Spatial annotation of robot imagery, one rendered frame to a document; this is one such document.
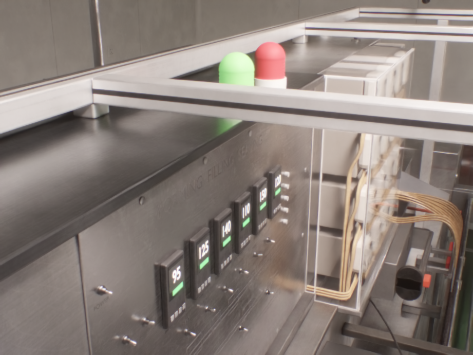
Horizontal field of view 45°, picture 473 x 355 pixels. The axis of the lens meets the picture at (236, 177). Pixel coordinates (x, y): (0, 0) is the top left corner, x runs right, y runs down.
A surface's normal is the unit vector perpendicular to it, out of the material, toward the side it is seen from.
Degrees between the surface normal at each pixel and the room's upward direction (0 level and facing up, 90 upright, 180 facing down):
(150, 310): 90
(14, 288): 90
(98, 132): 0
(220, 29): 90
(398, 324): 0
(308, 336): 0
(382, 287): 90
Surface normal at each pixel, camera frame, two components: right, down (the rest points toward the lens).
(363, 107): -0.40, 0.31
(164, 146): 0.00, -0.94
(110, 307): 0.91, 0.14
